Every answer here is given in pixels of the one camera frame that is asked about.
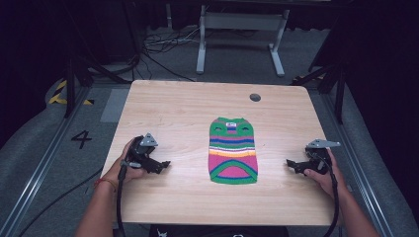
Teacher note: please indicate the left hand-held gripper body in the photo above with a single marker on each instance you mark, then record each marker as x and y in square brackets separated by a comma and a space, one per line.
[141, 154]

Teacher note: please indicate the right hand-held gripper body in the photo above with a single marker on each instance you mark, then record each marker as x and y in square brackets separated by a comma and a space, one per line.
[318, 161]

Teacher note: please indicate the striped knitted pet sweater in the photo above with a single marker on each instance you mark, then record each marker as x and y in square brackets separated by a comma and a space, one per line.
[233, 151]

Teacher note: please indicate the person's right hand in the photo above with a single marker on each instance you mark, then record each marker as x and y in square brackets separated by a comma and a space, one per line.
[329, 182]

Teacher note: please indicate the person's left hand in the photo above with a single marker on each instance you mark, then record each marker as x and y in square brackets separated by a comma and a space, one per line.
[120, 171]

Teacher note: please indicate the grey floor plate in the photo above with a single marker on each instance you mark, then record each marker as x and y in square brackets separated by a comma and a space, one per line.
[114, 105]

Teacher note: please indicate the black metal stand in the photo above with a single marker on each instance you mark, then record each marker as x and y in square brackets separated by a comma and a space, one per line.
[339, 95]
[69, 89]

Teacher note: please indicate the grey table grommet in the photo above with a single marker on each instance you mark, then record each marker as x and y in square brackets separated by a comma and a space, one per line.
[255, 97]

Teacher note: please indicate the person's dark clothing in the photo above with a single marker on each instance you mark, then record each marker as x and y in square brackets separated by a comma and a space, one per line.
[217, 231]

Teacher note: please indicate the yellow black hazard tape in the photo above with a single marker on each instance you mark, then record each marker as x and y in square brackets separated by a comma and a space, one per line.
[59, 97]

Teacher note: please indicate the aluminium floor rail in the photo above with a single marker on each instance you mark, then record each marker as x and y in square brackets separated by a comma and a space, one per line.
[359, 164]
[39, 171]

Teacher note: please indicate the white metal desk frame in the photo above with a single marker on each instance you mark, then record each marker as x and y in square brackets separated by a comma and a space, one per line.
[243, 21]

